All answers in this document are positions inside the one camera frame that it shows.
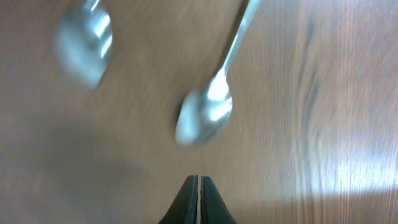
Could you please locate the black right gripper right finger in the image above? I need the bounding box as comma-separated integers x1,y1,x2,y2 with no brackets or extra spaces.
200,176,237,224

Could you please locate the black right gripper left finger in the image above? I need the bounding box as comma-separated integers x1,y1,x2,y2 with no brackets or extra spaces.
159,175,198,224

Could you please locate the large silver spoon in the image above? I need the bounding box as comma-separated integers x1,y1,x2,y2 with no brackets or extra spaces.
175,0,262,146
54,0,113,89

